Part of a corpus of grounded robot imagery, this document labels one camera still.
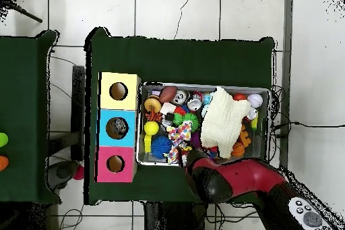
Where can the cream knitted cloth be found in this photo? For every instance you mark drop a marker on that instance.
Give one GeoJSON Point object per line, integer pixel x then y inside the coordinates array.
{"type": "Point", "coordinates": [223, 122]}

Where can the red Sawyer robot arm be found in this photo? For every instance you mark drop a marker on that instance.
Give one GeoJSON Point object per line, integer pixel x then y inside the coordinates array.
{"type": "Point", "coordinates": [242, 176]}

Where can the shallow clear mesh bin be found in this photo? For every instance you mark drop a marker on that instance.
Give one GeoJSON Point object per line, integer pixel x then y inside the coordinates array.
{"type": "Point", "coordinates": [188, 87]}

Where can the wooden box with three holes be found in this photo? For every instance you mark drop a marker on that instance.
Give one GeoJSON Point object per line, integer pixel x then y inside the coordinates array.
{"type": "Point", "coordinates": [126, 103]}

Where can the small blue spiky ball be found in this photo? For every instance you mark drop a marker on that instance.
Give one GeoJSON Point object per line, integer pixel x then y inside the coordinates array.
{"type": "Point", "coordinates": [161, 146]}

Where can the small green spiky ball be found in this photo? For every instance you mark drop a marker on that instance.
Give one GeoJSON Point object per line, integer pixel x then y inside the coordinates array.
{"type": "Point", "coordinates": [188, 120]}

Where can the orange toy basketball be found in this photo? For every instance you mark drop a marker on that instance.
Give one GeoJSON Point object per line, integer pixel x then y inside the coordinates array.
{"type": "Point", "coordinates": [238, 149]}

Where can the wooden burger toy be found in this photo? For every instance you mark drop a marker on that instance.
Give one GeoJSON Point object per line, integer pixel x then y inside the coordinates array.
{"type": "Point", "coordinates": [152, 104]}

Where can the brown toy football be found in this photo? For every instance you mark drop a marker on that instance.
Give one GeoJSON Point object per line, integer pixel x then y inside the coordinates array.
{"type": "Point", "coordinates": [167, 93]}

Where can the smooth orange ball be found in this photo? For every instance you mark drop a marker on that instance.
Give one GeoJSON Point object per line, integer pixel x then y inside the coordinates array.
{"type": "Point", "coordinates": [239, 96]}

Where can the white baseball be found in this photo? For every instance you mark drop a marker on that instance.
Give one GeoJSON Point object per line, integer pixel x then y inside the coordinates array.
{"type": "Point", "coordinates": [255, 100]}

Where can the dark green table cloth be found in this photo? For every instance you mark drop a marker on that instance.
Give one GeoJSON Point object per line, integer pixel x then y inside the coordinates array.
{"type": "Point", "coordinates": [21, 92]}
{"type": "Point", "coordinates": [175, 60]}

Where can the red ball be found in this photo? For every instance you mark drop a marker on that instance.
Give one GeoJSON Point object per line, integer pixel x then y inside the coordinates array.
{"type": "Point", "coordinates": [79, 173]}

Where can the black upright panel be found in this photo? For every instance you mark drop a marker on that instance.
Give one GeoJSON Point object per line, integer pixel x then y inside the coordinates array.
{"type": "Point", "coordinates": [78, 100]}

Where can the grey rounded object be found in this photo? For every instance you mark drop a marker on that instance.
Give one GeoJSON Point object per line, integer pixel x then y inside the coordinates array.
{"type": "Point", "coordinates": [62, 172]}

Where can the orange round object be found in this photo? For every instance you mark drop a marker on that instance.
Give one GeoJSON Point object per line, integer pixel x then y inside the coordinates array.
{"type": "Point", "coordinates": [3, 163]}

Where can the bright green round object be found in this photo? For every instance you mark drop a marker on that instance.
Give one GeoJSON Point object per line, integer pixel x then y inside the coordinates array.
{"type": "Point", "coordinates": [2, 140]}

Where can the black rod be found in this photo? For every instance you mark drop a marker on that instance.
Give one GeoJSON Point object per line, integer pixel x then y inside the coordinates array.
{"type": "Point", "coordinates": [24, 12]}

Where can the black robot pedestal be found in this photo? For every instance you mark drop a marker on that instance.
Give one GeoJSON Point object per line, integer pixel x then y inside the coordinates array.
{"type": "Point", "coordinates": [172, 216]}

